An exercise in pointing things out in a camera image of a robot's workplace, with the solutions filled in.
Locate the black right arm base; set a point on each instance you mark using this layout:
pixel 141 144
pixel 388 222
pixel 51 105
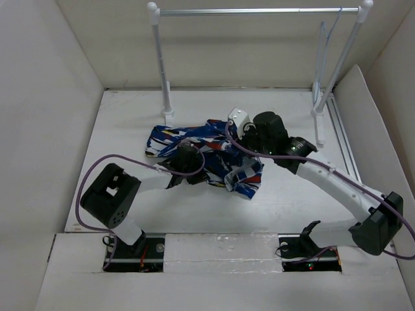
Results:
pixel 299 253

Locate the blue patterned trousers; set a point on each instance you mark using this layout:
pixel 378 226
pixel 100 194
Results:
pixel 225 165

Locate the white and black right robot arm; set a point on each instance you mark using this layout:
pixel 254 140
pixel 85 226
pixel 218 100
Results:
pixel 374 222

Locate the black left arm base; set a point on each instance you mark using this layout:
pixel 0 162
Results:
pixel 123 259

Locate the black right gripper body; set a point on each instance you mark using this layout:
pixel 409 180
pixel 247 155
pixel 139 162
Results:
pixel 252 140

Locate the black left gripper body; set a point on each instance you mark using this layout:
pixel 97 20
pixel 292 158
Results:
pixel 194 167

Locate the white clothes rack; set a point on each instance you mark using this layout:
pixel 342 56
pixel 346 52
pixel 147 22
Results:
pixel 230 45

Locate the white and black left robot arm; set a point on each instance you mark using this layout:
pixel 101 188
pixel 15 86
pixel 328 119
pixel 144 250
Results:
pixel 110 196

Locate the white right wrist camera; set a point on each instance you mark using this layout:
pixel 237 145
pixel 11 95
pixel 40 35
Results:
pixel 240 119

